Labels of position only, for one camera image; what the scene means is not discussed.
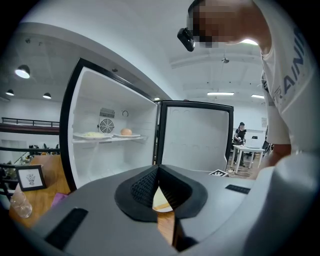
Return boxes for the large white plate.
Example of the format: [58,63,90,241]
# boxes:
[73,132,114,140]

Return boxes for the cream plate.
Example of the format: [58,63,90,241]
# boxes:
[151,186,174,213]

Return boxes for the round fridge fan grille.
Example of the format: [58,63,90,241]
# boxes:
[99,118,115,134]

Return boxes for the black picture frame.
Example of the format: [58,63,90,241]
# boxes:
[15,164,48,193]

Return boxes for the small white plate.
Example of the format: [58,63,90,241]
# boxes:
[113,133,141,139]

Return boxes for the clear fridge shelf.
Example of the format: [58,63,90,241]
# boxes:
[71,136,149,145]

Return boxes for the person's white t-shirt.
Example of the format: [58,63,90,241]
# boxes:
[252,0,320,161]

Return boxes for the yellow shredded food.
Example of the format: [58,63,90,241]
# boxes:
[82,131,106,138]

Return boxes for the person's head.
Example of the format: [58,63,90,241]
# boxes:
[187,0,273,53]

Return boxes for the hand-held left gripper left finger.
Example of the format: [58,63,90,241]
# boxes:
[31,164,176,256]

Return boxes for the white table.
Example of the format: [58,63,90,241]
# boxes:
[232,144,266,175]

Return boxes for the person's left forearm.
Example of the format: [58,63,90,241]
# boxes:
[249,143,293,180]

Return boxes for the fridge vent grille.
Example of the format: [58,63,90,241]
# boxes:
[99,107,116,119]

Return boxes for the purple cloth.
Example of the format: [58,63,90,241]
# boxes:
[51,192,69,208]

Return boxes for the black head camera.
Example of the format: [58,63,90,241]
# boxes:
[176,26,196,53]

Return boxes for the black white patterned card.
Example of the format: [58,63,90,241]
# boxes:
[208,169,229,177]

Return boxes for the black and white fridge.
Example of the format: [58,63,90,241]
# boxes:
[59,57,235,193]

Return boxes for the fridge door white lining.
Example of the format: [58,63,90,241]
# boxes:
[156,100,235,173]

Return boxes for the black balcony railing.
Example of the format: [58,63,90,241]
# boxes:
[1,116,61,128]

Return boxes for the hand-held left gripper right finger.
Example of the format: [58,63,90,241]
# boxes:
[158,164,255,252]

